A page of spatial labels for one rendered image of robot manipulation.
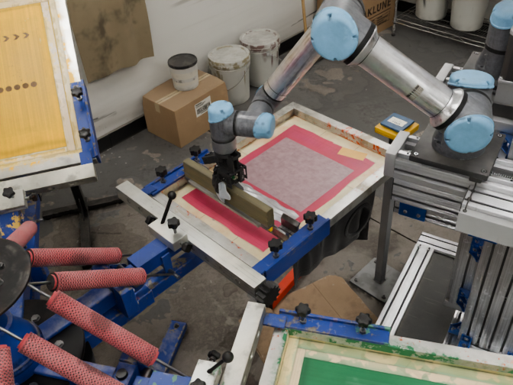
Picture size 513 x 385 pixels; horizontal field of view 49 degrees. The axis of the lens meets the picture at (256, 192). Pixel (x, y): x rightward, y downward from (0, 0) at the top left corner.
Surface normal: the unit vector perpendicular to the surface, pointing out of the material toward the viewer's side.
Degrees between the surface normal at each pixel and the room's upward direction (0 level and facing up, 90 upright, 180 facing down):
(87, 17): 88
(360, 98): 0
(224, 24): 90
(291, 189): 0
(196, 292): 0
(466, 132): 94
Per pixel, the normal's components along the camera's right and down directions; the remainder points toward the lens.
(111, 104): 0.71, 0.42
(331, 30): -0.37, 0.56
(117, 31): 0.29, 0.61
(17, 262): -0.07, -0.76
